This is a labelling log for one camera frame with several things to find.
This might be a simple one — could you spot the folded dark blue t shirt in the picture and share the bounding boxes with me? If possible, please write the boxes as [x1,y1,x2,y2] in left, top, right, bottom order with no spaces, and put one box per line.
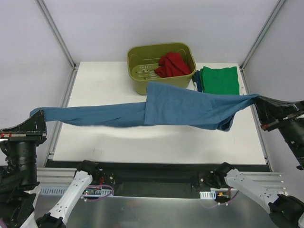
[194,70,203,92]

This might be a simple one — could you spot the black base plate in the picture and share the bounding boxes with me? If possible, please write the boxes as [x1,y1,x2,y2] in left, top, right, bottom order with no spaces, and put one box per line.
[77,160,234,199]

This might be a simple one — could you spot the folded green t shirt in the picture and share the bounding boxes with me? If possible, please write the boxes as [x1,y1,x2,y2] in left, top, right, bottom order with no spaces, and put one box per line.
[199,66,239,95]

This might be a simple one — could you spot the red t shirt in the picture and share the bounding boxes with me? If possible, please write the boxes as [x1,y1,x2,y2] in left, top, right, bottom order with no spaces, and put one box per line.
[154,52,191,78]

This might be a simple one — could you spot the olive green plastic basket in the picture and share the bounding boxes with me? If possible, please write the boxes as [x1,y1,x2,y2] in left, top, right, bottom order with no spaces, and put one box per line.
[127,42,196,95]

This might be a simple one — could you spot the right aluminium frame post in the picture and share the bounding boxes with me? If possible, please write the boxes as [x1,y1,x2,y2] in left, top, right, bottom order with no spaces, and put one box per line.
[240,0,287,72]

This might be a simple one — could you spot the aluminium frame post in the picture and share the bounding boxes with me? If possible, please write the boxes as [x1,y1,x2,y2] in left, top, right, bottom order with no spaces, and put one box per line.
[35,0,79,70]
[240,0,287,72]

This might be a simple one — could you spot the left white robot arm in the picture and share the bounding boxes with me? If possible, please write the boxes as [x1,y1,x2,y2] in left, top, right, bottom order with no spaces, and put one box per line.
[0,110,101,228]

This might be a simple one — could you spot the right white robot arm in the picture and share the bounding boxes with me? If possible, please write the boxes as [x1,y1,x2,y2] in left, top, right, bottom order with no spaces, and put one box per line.
[204,95,304,228]

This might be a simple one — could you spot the left aluminium frame post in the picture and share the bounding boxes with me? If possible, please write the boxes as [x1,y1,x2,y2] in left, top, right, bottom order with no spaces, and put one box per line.
[35,0,79,70]

